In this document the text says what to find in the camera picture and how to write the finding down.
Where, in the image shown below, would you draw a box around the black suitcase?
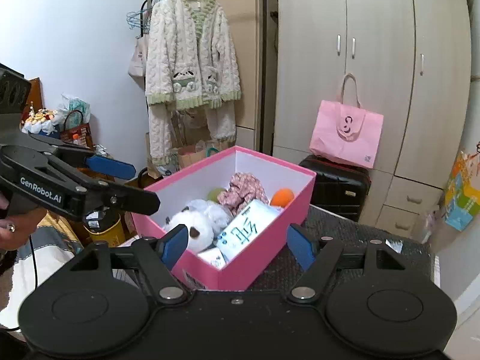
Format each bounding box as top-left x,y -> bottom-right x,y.
299,154 -> 372,223

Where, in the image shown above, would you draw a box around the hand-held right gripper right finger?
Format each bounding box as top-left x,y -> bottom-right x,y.
287,223 -> 407,301

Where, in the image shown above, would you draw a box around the blue white tissue pack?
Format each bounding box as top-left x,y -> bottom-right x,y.
215,199 -> 284,261

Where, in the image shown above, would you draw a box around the person's left hand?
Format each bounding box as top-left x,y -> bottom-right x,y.
0,193 -> 47,252

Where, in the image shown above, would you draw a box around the blue wire hangers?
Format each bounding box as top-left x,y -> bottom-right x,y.
125,0 -> 162,31

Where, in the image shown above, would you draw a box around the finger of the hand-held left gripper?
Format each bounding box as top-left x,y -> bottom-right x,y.
28,133 -> 136,181
52,157 -> 161,221

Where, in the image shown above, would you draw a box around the beige wardrobe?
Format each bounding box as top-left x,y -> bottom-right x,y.
272,0 -> 472,241

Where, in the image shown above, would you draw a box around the beige canvas tote bag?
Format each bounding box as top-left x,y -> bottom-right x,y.
127,35 -> 151,81

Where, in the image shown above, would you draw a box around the white puppy plush toy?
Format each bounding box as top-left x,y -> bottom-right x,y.
163,210 -> 215,254

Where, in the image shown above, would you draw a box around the crumpled plastic bag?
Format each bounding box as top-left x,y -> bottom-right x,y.
58,93 -> 92,124

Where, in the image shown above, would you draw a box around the floral fabric scrunchie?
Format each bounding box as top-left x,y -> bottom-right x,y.
217,172 -> 270,216

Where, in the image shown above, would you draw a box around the colourful paper gift bag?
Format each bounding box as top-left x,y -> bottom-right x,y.
440,140 -> 480,232

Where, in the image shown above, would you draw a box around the cream knit pajama jacket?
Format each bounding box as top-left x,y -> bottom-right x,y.
145,0 -> 242,111

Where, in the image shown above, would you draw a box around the black cable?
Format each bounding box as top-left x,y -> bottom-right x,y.
15,232 -> 40,332

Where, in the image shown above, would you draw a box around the yellow trash bin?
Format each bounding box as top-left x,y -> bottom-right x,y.
80,210 -> 126,246

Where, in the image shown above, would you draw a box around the yellow white blanket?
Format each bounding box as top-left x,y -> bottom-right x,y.
0,210 -> 87,331

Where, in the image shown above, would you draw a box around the orange ball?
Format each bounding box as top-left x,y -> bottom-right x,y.
269,188 -> 295,208

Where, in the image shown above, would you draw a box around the small white tissue pack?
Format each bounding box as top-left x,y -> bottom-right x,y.
197,247 -> 227,269

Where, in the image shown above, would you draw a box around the brown wooden furniture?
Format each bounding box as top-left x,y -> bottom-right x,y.
19,78 -> 46,121

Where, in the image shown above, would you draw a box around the pink tote bag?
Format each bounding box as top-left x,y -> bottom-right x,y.
309,73 -> 384,169

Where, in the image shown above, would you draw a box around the pink cardboard box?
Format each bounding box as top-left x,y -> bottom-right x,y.
132,146 -> 317,291

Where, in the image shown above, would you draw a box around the brown basket bag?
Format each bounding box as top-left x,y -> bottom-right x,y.
60,110 -> 94,151

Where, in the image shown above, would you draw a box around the clear plastic pouch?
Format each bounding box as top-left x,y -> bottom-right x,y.
424,204 -> 441,244

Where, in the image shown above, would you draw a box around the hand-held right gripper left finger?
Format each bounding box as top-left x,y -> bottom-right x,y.
69,224 -> 190,301

